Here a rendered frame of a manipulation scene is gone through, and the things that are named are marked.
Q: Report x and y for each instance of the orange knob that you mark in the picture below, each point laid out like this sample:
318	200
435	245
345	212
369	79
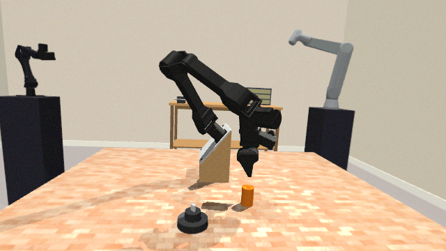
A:
247	195

